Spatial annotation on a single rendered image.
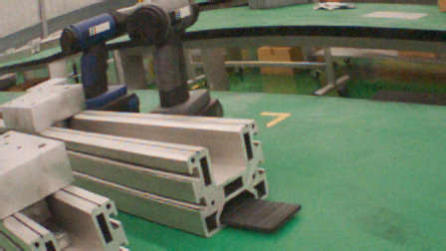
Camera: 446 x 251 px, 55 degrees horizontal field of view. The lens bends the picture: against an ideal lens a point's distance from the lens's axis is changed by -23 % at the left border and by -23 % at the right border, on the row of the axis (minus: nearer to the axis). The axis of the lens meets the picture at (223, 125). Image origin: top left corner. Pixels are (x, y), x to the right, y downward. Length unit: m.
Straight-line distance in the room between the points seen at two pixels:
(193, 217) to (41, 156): 0.16
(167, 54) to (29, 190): 0.35
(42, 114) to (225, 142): 0.31
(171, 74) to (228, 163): 0.21
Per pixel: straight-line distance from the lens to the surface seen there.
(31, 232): 0.39
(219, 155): 0.54
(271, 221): 0.49
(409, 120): 0.73
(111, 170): 0.57
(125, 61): 2.86
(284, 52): 4.63
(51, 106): 0.74
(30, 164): 0.44
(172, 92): 0.71
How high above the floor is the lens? 1.02
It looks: 17 degrees down
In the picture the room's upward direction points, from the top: 11 degrees counter-clockwise
